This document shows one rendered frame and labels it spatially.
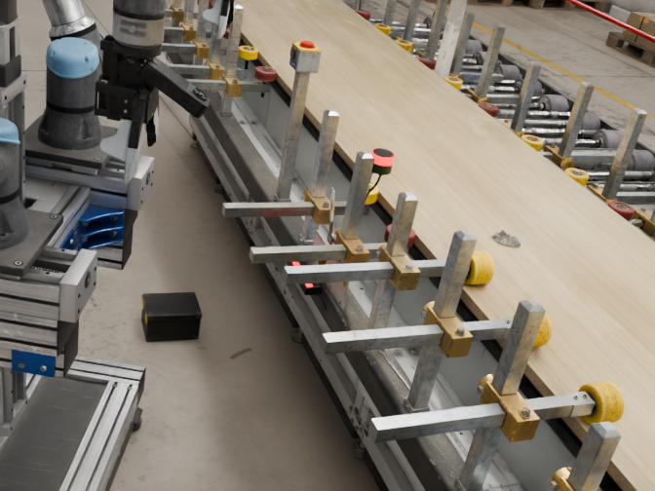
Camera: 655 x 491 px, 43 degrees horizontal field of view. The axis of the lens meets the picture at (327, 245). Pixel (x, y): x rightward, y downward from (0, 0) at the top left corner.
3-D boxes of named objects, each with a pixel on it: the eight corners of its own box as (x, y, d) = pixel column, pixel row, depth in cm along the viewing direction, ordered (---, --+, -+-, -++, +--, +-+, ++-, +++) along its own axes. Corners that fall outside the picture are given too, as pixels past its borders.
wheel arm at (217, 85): (157, 90, 307) (158, 79, 305) (155, 87, 309) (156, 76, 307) (269, 94, 323) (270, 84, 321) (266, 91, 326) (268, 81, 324)
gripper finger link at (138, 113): (129, 152, 128) (140, 97, 129) (140, 154, 128) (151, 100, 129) (124, 144, 123) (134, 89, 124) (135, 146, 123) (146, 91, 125)
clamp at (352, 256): (349, 270, 215) (352, 253, 213) (330, 244, 226) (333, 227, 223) (368, 269, 217) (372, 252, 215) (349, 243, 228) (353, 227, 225)
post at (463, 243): (410, 420, 188) (463, 236, 165) (404, 409, 191) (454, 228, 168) (424, 418, 189) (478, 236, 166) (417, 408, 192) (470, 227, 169)
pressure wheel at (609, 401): (601, 387, 158) (574, 381, 166) (603, 429, 158) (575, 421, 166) (626, 384, 161) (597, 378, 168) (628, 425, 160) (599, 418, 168)
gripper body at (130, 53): (107, 103, 133) (111, 28, 127) (161, 113, 133) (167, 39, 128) (93, 120, 126) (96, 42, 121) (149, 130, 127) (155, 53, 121)
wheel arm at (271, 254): (251, 267, 208) (254, 252, 206) (249, 259, 211) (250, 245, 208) (406, 260, 225) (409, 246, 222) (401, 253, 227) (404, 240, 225)
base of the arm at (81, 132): (28, 142, 198) (28, 103, 193) (50, 121, 211) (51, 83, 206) (92, 154, 198) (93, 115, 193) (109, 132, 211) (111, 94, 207)
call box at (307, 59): (295, 74, 244) (299, 49, 240) (288, 66, 249) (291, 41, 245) (318, 75, 246) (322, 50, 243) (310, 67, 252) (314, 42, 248)
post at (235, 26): (220, 127, 328) (234, 5, 304) (218, 124, 330) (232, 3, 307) (229, 127, 329) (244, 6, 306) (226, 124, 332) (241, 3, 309)
